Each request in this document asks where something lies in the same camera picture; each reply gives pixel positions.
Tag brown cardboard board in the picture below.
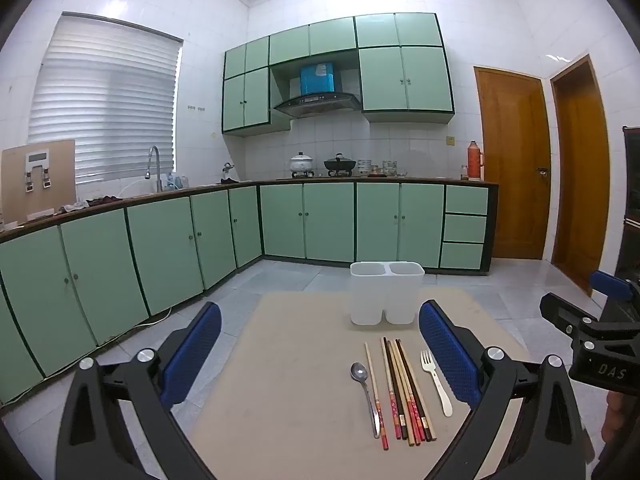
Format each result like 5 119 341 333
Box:
0 139 77 226

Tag black range hood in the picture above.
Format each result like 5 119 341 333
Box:
273 92 362 120

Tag metal spoon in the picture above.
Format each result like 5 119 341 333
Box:
351 362 382 439

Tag person's right hand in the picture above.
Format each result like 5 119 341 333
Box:
602 390 632 443

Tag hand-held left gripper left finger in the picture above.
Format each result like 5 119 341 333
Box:
56 302 222 480

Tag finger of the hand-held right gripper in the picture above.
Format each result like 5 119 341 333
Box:
589 269 640 328
540 292 608 346

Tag metal kitchen faucet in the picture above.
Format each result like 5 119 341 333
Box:
145 146 164 193

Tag black wok with lid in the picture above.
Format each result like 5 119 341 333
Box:
324 153 358 175

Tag green base cabinets with counter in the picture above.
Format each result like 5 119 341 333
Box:
0 179 500 406

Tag cloths on counter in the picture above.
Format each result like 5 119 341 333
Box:
57 194 126 214

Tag bunch of chopsticks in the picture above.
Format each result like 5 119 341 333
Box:
364 336 437 451

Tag orange thermos flask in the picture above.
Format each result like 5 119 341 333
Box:
467 141 485 181

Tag white fork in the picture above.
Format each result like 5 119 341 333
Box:
421 350 453 417

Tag green wall cabinets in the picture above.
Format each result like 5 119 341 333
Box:
221 12 456 137

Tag white two-compartment utensil holder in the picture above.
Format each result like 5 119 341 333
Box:
350 261 426 326

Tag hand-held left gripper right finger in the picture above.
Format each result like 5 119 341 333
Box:
419 300 596 480

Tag white window blind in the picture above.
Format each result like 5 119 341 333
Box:
27 12 183 186

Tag dark cabinet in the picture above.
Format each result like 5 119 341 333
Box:
614 126 640 281

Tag wooden door with handle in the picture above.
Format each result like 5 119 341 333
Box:
474 66 552 261

